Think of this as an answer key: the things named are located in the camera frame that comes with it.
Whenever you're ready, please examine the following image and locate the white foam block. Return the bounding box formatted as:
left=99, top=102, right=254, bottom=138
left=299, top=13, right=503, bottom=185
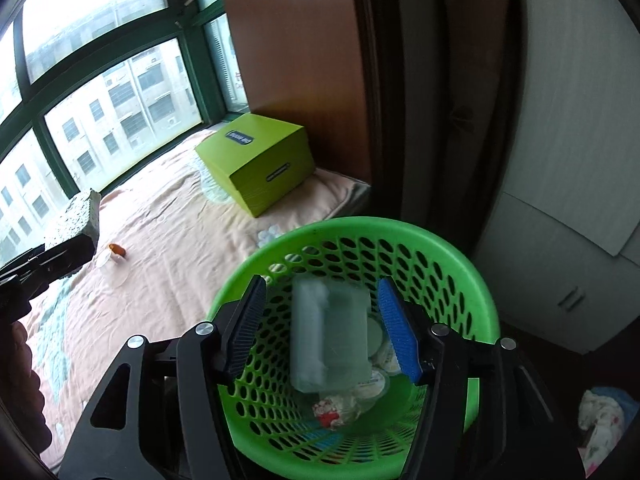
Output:
left=45, top=189, right=103, bottom=277

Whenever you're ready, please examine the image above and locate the brown wooden wardrobe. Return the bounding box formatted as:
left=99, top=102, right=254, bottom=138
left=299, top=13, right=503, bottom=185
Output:
left=217, top=0, right=526, bottom=221

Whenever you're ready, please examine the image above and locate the clear rectangular plastic box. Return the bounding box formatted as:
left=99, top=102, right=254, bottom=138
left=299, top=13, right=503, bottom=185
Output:
left=290, top=275, right=373, bottom=393

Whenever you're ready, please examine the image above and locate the window poster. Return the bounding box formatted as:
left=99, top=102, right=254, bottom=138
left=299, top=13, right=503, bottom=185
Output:
left=220, top=20, right=247, bottom=108

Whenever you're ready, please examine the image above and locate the apartment building outside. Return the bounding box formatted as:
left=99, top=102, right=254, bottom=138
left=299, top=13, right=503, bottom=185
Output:
left=0, top=40, right=201, bottom=261

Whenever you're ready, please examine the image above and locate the clear jar with orange lid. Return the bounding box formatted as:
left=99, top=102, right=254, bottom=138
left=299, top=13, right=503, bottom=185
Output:
left=97, top=242, right=132, bottom=286

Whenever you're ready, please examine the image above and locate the green perforated plastic basket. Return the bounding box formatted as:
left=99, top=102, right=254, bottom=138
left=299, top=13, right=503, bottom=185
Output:
left=205, top=216, right=501, bottom=480

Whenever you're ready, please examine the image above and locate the person's left hand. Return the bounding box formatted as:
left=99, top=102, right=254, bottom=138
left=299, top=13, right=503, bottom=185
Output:
left=7, top=319, right=53, bottom=457

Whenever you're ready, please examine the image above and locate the crumpled printed cloth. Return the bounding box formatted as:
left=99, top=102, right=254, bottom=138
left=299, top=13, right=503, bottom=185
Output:
left=577, top=386, right=638, bottom=461

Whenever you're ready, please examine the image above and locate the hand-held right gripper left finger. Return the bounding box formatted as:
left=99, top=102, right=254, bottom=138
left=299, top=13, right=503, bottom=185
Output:
left=59, top=275, right=268, bottom=480

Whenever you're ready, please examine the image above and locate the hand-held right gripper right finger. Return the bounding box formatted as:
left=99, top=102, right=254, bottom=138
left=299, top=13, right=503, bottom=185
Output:
left=377, top=277, right=586, bottom=480

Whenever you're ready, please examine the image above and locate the pink printed bed sheet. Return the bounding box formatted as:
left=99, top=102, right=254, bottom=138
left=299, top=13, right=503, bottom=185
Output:
left=20, top=127, right=372, bottom=466

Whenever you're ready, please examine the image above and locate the green cardboard box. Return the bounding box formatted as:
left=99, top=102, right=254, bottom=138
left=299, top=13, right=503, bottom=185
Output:
left=195, top=112, right=316, bottom=219

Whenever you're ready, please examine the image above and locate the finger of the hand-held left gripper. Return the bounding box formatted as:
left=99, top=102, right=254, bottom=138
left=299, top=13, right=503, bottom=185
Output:
left=0, top=237, right=96, bottom=295

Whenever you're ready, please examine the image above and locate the white cabinet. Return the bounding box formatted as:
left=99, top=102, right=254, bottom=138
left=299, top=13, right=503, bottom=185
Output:
left=470, top=0, right=640, bottom=356

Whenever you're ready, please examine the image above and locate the green window frame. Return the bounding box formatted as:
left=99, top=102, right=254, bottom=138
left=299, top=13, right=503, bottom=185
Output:
left=0, top=0, right=251, bottom=201

